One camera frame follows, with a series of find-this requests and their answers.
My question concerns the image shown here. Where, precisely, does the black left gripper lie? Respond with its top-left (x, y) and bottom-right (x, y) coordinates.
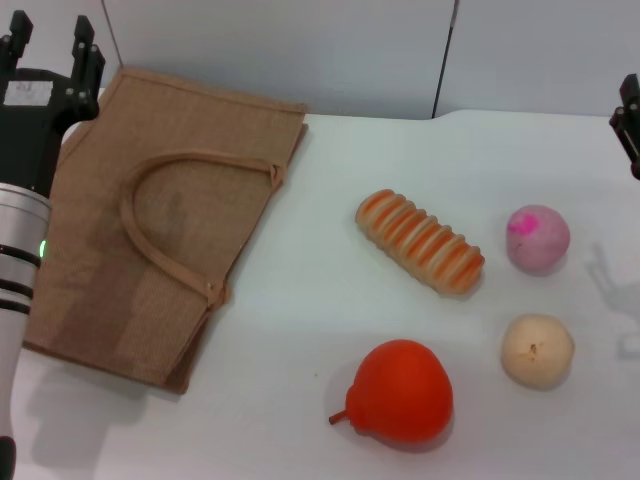
top-left (0, 9), bottom-right (107, 201)

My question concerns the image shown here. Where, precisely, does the brown woven handbag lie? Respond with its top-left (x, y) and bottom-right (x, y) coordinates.
top-left (22, 64), bottom-right (309, 396)

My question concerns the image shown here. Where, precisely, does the orange striped toy bread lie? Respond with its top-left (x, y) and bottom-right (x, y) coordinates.
top-left (354, 188), bottom-right (486, 300)

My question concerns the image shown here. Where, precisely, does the pink toy peach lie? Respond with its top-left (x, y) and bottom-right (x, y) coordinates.
top-left (504, 203), bottom-right (571, 276)

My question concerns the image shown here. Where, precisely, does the beige round toy fruit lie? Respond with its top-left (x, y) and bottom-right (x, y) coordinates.
top-left (501, 313), bottom-right (576, 390)

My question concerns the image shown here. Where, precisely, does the red toy pear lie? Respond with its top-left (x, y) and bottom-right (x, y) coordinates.
top-left (328, 338), bottom-right (455, 444)

